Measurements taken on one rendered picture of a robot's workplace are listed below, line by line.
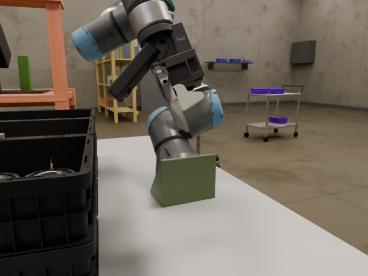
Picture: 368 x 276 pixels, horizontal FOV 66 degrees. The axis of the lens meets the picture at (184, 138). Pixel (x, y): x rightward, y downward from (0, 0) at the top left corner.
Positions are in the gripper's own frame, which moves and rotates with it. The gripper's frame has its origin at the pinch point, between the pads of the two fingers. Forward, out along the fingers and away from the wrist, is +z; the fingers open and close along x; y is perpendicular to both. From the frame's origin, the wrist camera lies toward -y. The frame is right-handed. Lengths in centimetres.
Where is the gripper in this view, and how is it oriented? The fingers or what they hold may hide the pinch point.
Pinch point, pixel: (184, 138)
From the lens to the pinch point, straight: 51.7
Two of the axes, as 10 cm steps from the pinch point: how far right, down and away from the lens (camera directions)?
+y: 9.3, -3.6, 0.3
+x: -0.1, 0.6, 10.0
